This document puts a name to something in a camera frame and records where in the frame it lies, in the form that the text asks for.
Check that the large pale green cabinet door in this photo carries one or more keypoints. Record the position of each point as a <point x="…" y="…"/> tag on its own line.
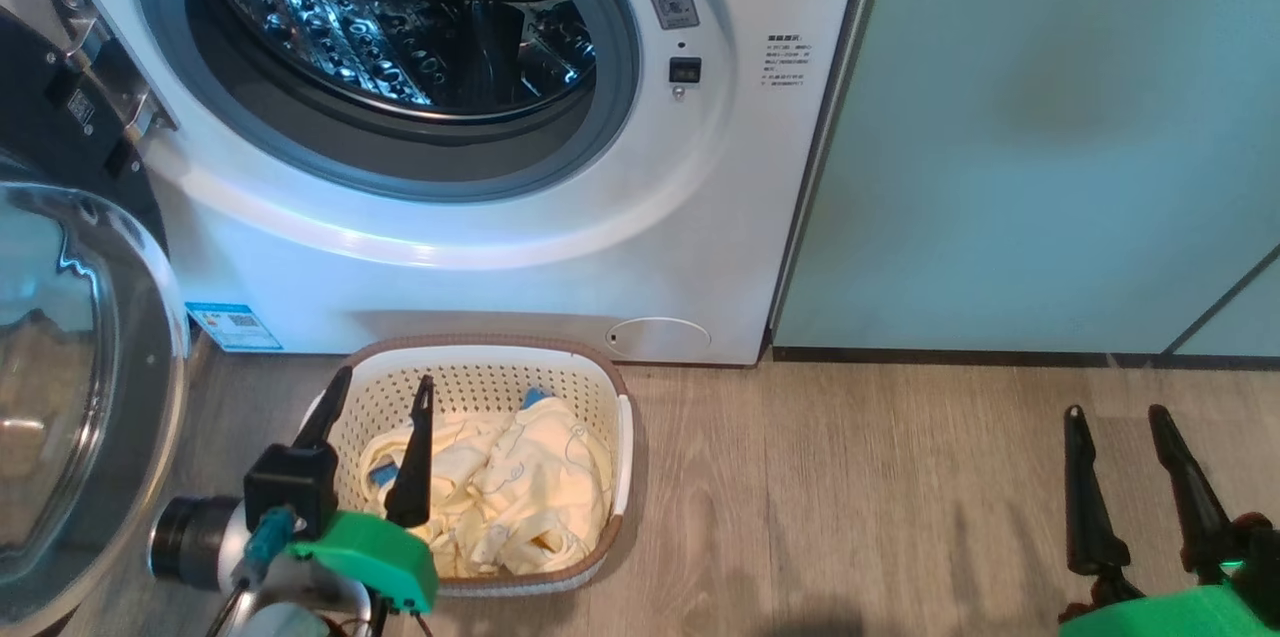
<point x="1000" y="137"/>

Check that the black round glass washer door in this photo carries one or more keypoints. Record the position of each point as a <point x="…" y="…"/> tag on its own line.
<point x="60" y="367"/>

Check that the small blue garment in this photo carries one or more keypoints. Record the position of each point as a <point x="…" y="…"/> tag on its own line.
<point x="535" y="398"/>

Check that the white front-load washing machine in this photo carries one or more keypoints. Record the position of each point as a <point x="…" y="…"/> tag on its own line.
<point x="400" y="297"/>

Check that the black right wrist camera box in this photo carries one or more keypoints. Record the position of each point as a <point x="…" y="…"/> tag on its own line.
<point x="1260" y="567"/>

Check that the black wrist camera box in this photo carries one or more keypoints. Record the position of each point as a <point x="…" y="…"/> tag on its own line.
<point x="1260" y="567"/>
<point x="290" y="487"/>

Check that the white perforated basket brown rim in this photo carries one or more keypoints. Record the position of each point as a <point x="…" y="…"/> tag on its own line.
<point x="480" y="377"/>

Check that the round white filter cover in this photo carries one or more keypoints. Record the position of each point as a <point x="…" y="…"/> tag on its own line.
<point x="658" y="338"/>

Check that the steel washing drum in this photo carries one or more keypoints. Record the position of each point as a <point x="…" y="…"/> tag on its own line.
<point x="330" y="27"/>

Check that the grey rubber door seal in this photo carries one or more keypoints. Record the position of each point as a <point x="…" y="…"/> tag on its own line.
<point x="600" y="87"/>

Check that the narrow pale green cabinet door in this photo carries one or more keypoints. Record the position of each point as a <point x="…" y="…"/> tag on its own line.
<point x="1250" y="322"/>

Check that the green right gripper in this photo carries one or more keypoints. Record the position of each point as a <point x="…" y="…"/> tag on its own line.
<point x="1170" y="617"/>

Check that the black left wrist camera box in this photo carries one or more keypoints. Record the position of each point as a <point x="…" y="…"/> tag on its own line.
<point x="290" y="487"/>

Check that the blue energy label sticker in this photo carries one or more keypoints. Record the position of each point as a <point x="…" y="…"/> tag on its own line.
<point x="233" y="327"/>

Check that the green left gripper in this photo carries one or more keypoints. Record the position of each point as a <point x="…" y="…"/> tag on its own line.
<point x="375" y="557"/>

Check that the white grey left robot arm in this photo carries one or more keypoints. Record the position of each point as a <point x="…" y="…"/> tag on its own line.
<point x="185" y="542"/>

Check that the cream yellow garment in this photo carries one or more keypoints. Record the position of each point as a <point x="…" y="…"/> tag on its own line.
<point x="530" y="497"/>

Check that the black door latch slot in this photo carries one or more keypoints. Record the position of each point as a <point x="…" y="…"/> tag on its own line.
<point x="685" y="70"/>

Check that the silver door hinge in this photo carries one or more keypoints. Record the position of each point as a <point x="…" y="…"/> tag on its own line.
<point x="110" y="67"/>

